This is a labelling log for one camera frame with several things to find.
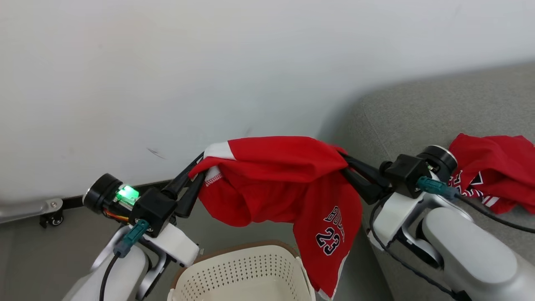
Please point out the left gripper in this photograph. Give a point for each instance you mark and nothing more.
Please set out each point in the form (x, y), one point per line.
(175, 246)

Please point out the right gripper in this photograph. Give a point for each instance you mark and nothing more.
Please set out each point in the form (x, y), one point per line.
(393, 217)

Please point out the red garment with white panels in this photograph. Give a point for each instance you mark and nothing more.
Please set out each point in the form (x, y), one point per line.
(271, 175)

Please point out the red garment with diamond emblem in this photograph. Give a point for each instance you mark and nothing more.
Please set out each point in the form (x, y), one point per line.
(501, 163)

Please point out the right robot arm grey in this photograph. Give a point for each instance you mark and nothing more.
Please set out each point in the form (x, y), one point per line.
(472, 251)

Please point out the beige plastic laundry basket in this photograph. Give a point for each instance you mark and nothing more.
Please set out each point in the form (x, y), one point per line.
(242, 271)

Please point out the grey fabric sofa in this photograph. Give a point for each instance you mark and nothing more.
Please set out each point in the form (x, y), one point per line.
(418, 113)

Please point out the small black caster wheel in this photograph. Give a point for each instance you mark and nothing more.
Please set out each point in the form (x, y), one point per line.
(55, 219)

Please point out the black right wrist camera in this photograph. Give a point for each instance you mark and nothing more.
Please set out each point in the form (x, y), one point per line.
(405, 173)

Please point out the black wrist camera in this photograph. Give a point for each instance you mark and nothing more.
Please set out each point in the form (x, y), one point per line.
(405, 173)
(152, 209)

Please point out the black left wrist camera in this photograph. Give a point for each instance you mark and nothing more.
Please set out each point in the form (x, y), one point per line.
(152, 209)

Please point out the grey metal frame bar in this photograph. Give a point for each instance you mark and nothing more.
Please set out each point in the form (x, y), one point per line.
(25, 209)

